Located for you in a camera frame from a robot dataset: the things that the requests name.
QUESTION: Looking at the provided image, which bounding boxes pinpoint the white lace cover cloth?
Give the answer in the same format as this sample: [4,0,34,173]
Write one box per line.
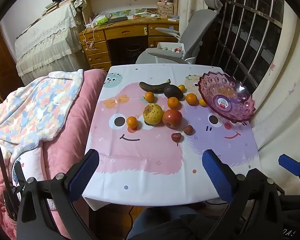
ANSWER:
[14,3,87,85]

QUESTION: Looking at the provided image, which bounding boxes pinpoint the black cable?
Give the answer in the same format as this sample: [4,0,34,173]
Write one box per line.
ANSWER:
[0,129,18,220]

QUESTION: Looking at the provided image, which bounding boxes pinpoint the person's lap clothing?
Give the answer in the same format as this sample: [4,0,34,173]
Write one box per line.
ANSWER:
[126,205,230,240]

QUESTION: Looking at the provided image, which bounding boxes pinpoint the white printed pillow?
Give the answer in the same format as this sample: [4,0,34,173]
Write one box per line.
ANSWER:
[9,146,58,213]

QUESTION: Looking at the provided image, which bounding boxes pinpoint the pastel patterned blanket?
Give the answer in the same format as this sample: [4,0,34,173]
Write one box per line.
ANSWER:
[0,69,84,153]

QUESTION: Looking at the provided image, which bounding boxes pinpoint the overripe dark banana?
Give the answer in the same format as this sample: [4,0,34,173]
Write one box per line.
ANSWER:
[139,79,171,93]

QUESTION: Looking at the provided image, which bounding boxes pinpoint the stack of books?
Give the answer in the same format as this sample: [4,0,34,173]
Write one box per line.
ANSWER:
[42,0,74,15]

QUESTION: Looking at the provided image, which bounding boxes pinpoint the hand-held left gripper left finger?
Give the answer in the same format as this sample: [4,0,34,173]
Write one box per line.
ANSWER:
[16,149,100,240]

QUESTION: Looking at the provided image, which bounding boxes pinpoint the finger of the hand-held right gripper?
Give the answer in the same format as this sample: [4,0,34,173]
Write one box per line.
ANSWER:
[280,192,300,240]
[278,154,300,180]

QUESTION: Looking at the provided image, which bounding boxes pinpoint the brown wooden door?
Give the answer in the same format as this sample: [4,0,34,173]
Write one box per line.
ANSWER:
[0,27,23,100]

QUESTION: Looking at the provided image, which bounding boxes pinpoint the patterned wooden box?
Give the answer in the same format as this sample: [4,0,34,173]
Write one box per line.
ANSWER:
[157,2,174,15]

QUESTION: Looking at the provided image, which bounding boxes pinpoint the metal window grille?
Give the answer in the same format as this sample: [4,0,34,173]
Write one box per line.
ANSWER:
[197,0,284,90]

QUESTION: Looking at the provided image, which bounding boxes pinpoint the grey office chair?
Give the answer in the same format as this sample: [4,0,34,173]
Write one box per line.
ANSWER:
[135,0,223,65]

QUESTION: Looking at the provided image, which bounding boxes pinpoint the dark avocado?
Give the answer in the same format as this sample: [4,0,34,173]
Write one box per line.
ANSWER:
[164,84,184,100]

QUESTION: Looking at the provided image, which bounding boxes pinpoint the yellow pear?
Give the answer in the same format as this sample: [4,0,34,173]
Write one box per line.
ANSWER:
[143,103,163,125]

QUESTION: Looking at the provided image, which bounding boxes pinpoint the white tray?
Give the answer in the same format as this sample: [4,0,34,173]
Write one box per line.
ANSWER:
[156,42,185,55]

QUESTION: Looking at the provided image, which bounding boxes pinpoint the white charging cable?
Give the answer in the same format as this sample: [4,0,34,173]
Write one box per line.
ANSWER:
[82,25,97,50]

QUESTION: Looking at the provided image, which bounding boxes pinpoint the cartoon printed tablecloth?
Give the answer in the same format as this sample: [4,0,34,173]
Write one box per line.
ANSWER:
[81,63,262,207]

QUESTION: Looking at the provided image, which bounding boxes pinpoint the pink bed with blanket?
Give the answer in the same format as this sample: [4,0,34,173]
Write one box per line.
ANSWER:
[0,69,108,240]

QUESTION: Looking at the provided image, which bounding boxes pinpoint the red apple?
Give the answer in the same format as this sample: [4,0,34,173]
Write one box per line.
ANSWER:
[162,109,183,128]

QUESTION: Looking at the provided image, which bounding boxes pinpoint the wooden desk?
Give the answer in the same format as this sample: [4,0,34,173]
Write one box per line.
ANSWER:
[79,15,180,71]

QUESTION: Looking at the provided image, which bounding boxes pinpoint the white floral curtain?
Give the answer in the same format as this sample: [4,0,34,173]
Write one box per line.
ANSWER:
[250,2,300,195]

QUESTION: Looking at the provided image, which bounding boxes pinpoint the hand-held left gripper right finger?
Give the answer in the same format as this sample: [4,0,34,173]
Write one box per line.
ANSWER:
[202,149,285,240]

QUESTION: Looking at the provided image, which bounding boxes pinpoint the pink plastic fruit bowl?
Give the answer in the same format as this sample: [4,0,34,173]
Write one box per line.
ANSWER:
[198,71,256,123]

